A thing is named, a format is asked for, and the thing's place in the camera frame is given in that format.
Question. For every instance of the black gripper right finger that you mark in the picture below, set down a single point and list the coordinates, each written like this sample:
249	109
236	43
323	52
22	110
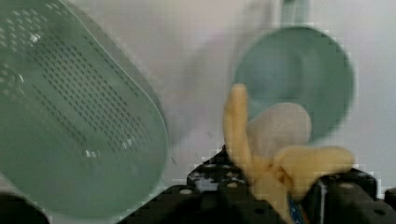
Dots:
347	198

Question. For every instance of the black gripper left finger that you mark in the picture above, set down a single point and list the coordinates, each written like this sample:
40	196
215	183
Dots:
216	192

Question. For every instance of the peeled toy banana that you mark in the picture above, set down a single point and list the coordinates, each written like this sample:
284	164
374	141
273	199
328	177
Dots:
273	153

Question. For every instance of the green mug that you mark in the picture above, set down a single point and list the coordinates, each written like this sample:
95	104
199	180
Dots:
291	61

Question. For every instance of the green perforated colander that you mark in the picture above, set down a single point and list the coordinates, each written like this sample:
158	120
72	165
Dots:
82	132

